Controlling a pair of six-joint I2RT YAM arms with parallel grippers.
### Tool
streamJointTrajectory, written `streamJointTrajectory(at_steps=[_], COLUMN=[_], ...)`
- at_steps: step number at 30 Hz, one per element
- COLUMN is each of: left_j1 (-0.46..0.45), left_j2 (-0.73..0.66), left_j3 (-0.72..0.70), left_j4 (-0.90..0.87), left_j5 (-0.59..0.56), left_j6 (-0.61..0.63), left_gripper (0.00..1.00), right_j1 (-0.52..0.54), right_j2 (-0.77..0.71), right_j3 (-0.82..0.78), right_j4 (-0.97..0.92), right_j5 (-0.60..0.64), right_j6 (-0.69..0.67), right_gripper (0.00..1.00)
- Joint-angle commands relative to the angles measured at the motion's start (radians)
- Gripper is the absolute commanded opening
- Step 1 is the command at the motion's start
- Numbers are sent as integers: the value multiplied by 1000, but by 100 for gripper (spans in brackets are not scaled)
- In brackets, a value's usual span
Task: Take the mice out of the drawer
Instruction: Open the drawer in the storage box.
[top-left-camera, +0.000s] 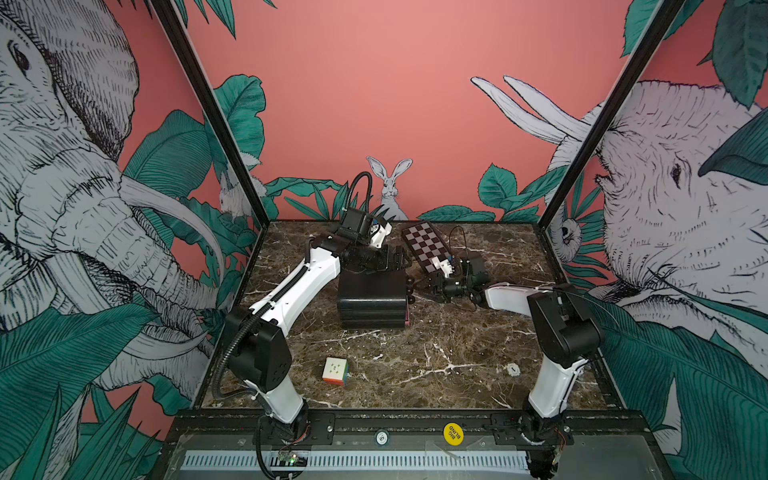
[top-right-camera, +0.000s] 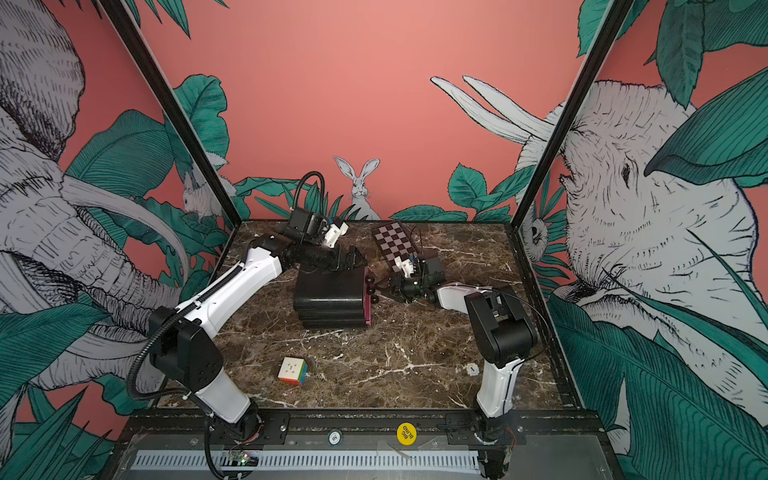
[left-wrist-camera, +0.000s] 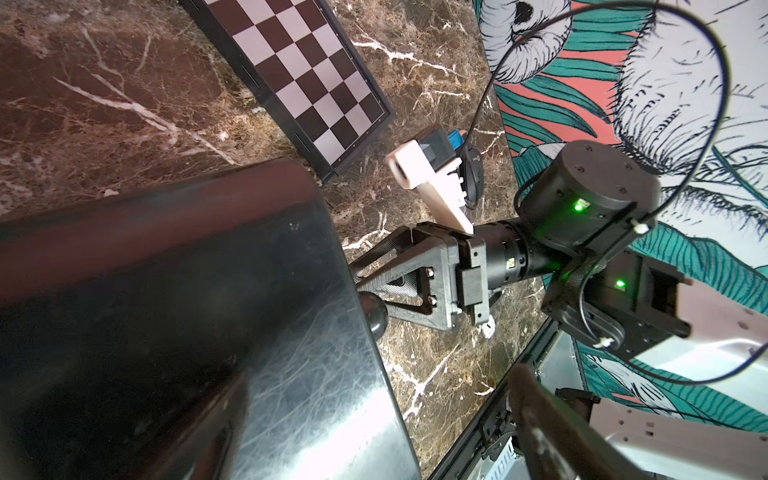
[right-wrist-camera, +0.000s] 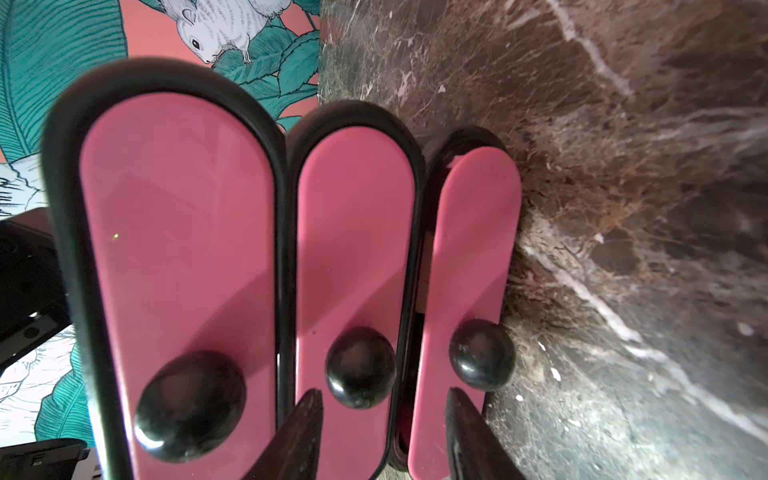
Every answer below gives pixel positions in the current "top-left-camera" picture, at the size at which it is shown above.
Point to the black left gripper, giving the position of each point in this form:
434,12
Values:
386,264

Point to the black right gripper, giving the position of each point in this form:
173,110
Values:
440,288

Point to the black drawer cabinet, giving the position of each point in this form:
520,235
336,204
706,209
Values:
374,300

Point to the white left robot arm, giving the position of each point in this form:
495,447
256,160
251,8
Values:
256,358

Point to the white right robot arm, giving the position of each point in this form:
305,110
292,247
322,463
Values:
563,323

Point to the red white chess board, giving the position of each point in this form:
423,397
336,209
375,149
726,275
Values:
426,243

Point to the colourful puzzle cube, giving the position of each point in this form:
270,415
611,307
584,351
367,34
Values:
335,371

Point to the yellow round sticker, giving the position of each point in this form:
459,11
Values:
453,434

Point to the white ribbed strip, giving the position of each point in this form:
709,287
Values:
327,460

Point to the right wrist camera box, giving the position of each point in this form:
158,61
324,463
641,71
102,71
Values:
467,269

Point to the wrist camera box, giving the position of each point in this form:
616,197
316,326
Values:
363,228
467,269

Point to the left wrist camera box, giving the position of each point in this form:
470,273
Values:
363,228

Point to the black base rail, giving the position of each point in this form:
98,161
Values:
329,426

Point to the black frame post left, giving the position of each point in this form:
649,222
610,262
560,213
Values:
235,174

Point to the black frame post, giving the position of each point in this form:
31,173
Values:
235,174
660,21

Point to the black frame post right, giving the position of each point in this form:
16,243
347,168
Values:
660,21

